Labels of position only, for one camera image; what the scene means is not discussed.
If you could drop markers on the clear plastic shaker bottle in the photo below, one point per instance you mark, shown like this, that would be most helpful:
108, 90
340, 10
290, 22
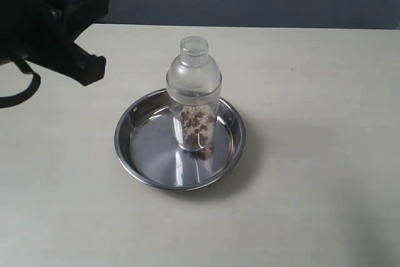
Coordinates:
193, 84

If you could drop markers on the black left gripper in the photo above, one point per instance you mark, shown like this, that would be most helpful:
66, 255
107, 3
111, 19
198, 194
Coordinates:
43, 32

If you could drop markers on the round metal plate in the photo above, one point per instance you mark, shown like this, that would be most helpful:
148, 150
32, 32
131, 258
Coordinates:
180, 153

